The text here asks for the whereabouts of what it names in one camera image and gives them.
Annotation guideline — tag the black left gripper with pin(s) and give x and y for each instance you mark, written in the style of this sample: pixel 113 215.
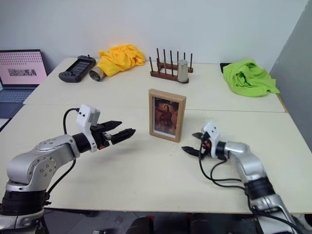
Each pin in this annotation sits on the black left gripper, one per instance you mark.
pixel 101 136

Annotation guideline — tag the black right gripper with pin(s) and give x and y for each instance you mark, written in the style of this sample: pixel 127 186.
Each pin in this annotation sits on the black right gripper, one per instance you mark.
pixel 206 150

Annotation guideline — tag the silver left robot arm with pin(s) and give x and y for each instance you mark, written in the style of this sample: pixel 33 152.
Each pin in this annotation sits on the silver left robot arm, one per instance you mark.
pixel 24 165

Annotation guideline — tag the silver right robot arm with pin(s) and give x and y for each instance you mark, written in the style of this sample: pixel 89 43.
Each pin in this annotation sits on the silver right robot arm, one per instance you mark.
pixel 251 165

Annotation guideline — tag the open steel cup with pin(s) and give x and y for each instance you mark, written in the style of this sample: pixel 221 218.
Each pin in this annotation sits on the open steel cup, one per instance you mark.
pixel 96 74

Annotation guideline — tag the yellow cloth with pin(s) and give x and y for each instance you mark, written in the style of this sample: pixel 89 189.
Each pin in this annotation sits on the yellow cloth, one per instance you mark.
pixel 119 58

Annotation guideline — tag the tall steel cup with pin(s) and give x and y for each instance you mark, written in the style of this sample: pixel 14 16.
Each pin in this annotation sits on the tall steel cup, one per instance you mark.
pixel 183 70

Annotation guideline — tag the black handheld game console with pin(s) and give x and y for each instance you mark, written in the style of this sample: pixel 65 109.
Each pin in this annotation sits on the black handheld game console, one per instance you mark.
pixel 78 68

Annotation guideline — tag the wooden peg rack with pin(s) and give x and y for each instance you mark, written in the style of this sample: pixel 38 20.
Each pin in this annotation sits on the wooden peg rack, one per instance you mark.
pixel 165 73

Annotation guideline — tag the flat black object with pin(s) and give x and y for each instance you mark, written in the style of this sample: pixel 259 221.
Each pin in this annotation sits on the flat black object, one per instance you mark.
pixel 222 66

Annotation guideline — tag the green cloth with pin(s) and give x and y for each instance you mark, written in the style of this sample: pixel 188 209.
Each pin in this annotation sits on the green cloth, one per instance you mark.
pixel 251 78

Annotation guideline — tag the dark rounded shape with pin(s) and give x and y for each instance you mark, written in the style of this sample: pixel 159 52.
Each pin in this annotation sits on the dark rounded shape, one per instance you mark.
pixel 142 225

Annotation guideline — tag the open grey laptop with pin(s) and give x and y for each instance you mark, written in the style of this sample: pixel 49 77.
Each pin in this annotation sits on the open grey laptop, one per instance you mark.
pixel 19 70

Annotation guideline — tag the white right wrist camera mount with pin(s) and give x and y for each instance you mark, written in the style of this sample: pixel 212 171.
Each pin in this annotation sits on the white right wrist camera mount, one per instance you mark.
pixel 212 129

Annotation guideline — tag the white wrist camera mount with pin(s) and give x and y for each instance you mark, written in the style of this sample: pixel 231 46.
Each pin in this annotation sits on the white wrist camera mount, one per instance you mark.
pixel 84 117
pixel 212 129

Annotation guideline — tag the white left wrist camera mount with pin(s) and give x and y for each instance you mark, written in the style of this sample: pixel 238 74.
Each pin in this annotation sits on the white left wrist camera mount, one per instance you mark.
pixel 84 117

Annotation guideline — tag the wooden picture frame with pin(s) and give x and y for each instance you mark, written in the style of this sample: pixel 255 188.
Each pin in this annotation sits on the wooden picture frame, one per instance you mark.
pixel 152 112

